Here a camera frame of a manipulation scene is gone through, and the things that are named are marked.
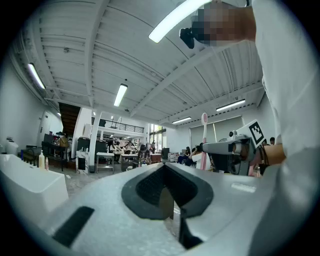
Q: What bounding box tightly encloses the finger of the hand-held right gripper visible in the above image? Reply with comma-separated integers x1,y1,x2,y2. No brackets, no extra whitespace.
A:
201,140,235,154

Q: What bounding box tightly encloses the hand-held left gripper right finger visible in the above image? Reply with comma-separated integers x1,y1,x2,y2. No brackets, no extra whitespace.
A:
164,162,285,256

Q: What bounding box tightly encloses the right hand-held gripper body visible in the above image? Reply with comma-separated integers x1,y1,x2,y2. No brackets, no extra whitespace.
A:
228,119,266,176

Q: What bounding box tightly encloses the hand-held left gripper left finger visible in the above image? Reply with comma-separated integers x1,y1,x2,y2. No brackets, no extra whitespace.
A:
37,162,187,256

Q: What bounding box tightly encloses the pink toothbrush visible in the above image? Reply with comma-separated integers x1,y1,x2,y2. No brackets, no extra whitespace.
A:
198,112,213,171

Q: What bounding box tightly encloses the person's right forearm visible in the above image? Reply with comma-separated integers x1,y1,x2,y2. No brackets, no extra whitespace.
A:
259,144,287,167

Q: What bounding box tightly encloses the ceiling tube light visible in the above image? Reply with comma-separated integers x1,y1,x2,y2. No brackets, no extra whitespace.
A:
171,116,192,125
27,62,47,90
113,83,129,108
148,0,213,44
215,98,247,112

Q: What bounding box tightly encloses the white metal table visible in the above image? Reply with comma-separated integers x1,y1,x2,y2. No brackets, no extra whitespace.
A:
95,151,116,174

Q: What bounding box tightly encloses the person's white shirt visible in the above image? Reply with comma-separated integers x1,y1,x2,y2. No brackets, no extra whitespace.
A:
251,0,320,256

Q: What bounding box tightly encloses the white bathtub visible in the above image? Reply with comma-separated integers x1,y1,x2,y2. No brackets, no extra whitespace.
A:
0,153,69,215

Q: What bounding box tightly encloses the yellow pump bottle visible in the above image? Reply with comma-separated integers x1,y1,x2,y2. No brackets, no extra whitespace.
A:
38,149,46,170

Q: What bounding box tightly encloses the black mezzanine railing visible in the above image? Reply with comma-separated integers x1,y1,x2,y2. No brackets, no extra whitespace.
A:
91,116,145,134

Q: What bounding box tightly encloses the black bathtub faucet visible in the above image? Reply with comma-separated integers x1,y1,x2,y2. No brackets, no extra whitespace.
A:
20,147,39,166

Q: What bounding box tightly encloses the dark staircase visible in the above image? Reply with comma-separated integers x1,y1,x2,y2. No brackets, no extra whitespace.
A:
58,101,81,137

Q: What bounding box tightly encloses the person's head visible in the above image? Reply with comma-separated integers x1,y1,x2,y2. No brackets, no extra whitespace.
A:
191,1,257,48

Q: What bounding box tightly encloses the black head-worn camera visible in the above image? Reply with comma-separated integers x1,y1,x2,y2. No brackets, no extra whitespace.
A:
179,26,199,50

